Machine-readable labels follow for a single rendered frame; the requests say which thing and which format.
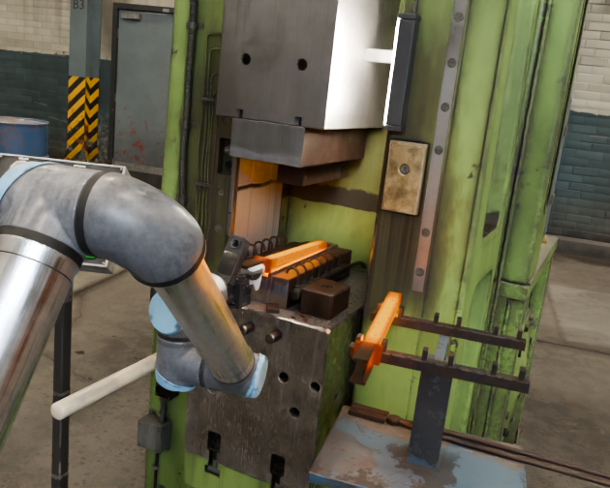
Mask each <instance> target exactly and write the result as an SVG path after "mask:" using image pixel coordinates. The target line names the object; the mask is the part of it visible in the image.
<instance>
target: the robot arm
mask: <svg viewBox="0 0 610 488"><path fill-rule="evenodd" d="M249 246H250V241H249V240H248V239H247V238H245V237H243V236H239V235H235V234H232V235H231V236H230V237H229V241H228V243H227V246H226V248H225V250H224V252H223V255H222V257H221V259H220V262H219V264H218V267H217V269H216V272H215V274H214V273H211V272H210V270H209V268H208V266H207V264H206V262H205V260H204V256H205V252H206V243H205V238H204V235H203V233H202V231H201V229H200V227H199V225H198V223H197V221H196V220H195V219H194V217H193V216H192V215H191V214H190V213H189V212H188V211H187V210H186V209H185V208H184V207H183V206H182V205H181V204H179V203H178V202H177V201H175V200H174V199H173V198H171V197H169V196H168V195H166V194H165V193H163V192H162V191H160V190H158V189H156V188H155V187H153V186H151V185H149V184H147V183H145V182H143V181H140V180H138V179H136V178H134V177H131V176H128V175H125V174H122V173H117V172H106V171H100V170H94V169H88V168H76V167H70V166H64V165H62V164H59V163H54V162H43V163H41V162H26V163H22V164H19V165H16V166H15V167H13V168H11V169H9V170H8V171H7V172H6V173H5V174H4V175H3V176H2V177H1V178H0V453H1V450H2V448H3V446H4V443H5V441H6V439H7V437H8V435H9V432H10V430H11V428H12V425H13V423H14V420H15V417H16V414H17V412H18V410H19V407H20V405H21V402H22V400H23V398H24V395H25V393H26V391H27V388H28V386H29V383H30V381H31V380H32V377H33V375H34V372H35V370H36V368H37V365H38V363H39V361H40V358H41V356H42V353H43V351H44V349H45V346H46V342H47V340H48V338H49V335H50V333H51V331H52V328H53V326H54V324H55V322H56V320H57V317H58V315H59V312H60V310H61V308H62V305H63V303H64V301H65V298H66V296H67V293H68V291H69V289H70V286H71V284H72V281H73V279H74V277H75V275H76V274H77V273H78V271H79V270H80V267H81V265H82V263H83V261H84V258H85V256H89V257H94V258H99V259H106V260H109V261H111V262H113V263H115V264H117V265H119V266H121V267H123V268H125V269H126V270H128V271H129V272H130V273H131V275H132V276H133V277H134V278H135V279H136V280H137V281H138V282H139V283H141V284H143V285H145V286H147V287H149V288H154V289H155V291H156V292H157V293H156V294H155V295H154V296H153V297H152V299H151V301H150V304H149V318H150V320H151V322H152V324H153V326H154V327H155V328H156V329H157V348H156V361H155V370H156V381H157V383H158V384H159V385H160V386H162V387H163V388H165V389H168V390H171V391H180V392H185V391H190V390H192V389H194V388H195V387H197V386H199V387H206V388H210V389H214V390H219V391H223V392H226V393H230V394H235V395H239V396H243V397H244V398H246V397H248V398H256V397H258V396H259V394H260V392H261V389H262V387H263V384H264V380H265V376H266V371H267V363H268V361H267V357H266V356H265V355H263V354H261V353H254V352H252V350H251V348H250V347H249V346H248V345H247V343H246V341H245V339H244V337H243V335H242V333H241V331H240V329H239V327H238V325H237V323H236V321H235V319H234V317H233V315H232V313H231V311H230V309H229V308H234V309H238V310H239V309H241V308H243V307H245V306H247V305H249V304H250V302H251V292H252V288H250V287H249V285H251V284H253V286H254V290H258V289H259V285H260V280H261V276H262V274H263V272H264V269H265V267H264V265H263V264H260V265H257V266H254V267H251V268H248V269H243V268H241V266H242V263H243V260H244V259H245V256H246V254H247V251H248V249H249ZM245 302H247V303H246V304H244V305H242V304H243V303H245ZM229 304H230V305H231V306H230V305H229Z"/></svg>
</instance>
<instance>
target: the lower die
mask: <svg viewBox="0 0 610 488"><path fill-rule="evenodd" d="M307 243H310V242H309V241H304V242H302V243H299V242H294V241H292V242H290V243H287V244H284V245H282V246H279V247H276V248H273V249H271V250H268V251H265V252H262V253H260V254H257V255H255V256H258V257H263V258H264V257H267V256H270V255H273V254H276V253H280V252H283V251H285V250H288V249H291V248H294V247H298V246H301V245H304V244H307ZM327 244H330V245H331V246H329V247H326V248H324V249H322V250H319V251H317V252H314V253H313V254H311V255H308V256H306V257H304V258H301V259H298V260H295V261H293V262H290V263H288V264H286V265H283V266H281V267H279V268H276V269H274V270H272V271H271V272H270V273H268V277H265V276H261V280H260V285H259V289H258V290H254V286H253V284H251V285H249V287H250V288H252V292H251V300H254V301H257V302H260V303H264V304H266V303H279V308H283V309H287V308H289V307H291V306H292V305H294V304H296V303H298V302H300V301H301V298H300V299H298V300H293V299H291V298H290V293H291V291H292V290H293V289H295V285H296V278H297V273H296V271H295V270H293V269H291V270H290V271H289V273H288V274H287V273H286V271H287V269H288V268H289V267H295V266H296V265H297V264H298V263H302V262H303V261H304V260H310V258H312V257H316V256H317V255H319V254H323V253H324V252H326V251H330V250H331V249H333V248H336V249H339V250H340V252H341V255H342V256H341V265H342V264H350V263H351V251H352V250H349V249H344V248H339V247H338V244H333V243H329V242H327ZM332 253H333V254H334V255H335V263H334V268H336V267H337V264H338V261H339V253H338V252H337V251H332ZM325 255H326V256H327V257H328V269H327V270H328V272H329V271H330V270H331V266H332V261H333V257H332V255H330V254H329V253H327V254H325ZM250 259H254V256H251V257H249V258H246V259H244V260H243V262H244V261H247V260H250ZM319 259H320V260H321V275H323V274H324V270H325V266H326V258H325V257H319ZM312 262H313V264H314V265H315V273H314V278H315V279H316V278H317V277H318V274H319V268H320V263H319V261H318V260H317V259H313V260H312ZM304 265H305V266H306V267H307V280H306V281H307V283H308V282H309V281H311V280H310V279H311V277H312V268H313V266H312V264H311V263H309V262H306V263H305V264H304ZM296 268H297V269H298V271H299V284H298V285H299V286H302V285H303V281H304V275H305V269H304V267H303V266H297V267H296Z"/></svg>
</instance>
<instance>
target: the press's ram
mask: <svg viewBox="0 0 610 488"><path fill-rule="evenodd" d="M400 3H401V0H224V13H223V26H222V40H221V53H220V66H219V79H218V92H217V105H216V114H217V115H222V116H228V117H235V118H243V119H250V120H257V121H263V122H270V123H277V124H284V125H292V126H301V127H305V128H312V129H319V130H342V129H368V128H382V125H384V117H385V111H386V103H387V96H388V88H389V81H390V74H391V66H392V59H393V51H394V45H395V37H396V30H397V22H398V18H397V14H399V11H400Z"/></svg>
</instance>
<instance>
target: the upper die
mask: <svg viewBox="0 0 610 488"><path fill-rule="evenodd" d="M366 136H367V129H342V130H319V129H312V128H305V127H301V126H292V125H284V124H277V123H270V122H263V121H257V120H250V119H243V118H235V117H232V125H231V138H230V150H229V155H230V156H232V157H238V158H244V159H250V160H256V161H262V162H267V163H273V164H279V165H285V166H291V167H297V168H305V167H311V166H318V165H324V164H331V163H338V162H344V161H350V160H357V159H363V158H364V151H365V143H366Z"/></svg>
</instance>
